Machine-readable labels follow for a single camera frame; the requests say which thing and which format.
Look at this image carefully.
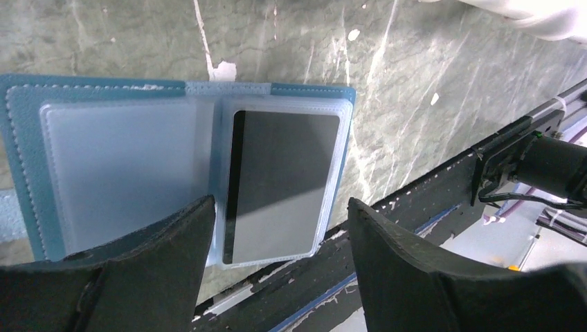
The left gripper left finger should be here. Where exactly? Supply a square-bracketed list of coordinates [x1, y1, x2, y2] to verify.
[1, 196, 215, 331]

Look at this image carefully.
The white PVC pipe frame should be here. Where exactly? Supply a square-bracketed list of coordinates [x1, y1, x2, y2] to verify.
[460, 0, 586, 46]

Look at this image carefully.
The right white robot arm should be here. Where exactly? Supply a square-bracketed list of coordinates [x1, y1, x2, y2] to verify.
[470, 109, 586, 211]

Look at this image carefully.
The dark grey credit card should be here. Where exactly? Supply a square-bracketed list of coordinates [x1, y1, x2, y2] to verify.
[222, 110, 339, 264]

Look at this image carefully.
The blue card holder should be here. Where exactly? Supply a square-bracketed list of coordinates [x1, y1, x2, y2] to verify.
[1, 74, 356, 269]

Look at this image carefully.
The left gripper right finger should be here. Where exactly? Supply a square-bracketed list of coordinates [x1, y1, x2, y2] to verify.
[348, 199, 586, 331]

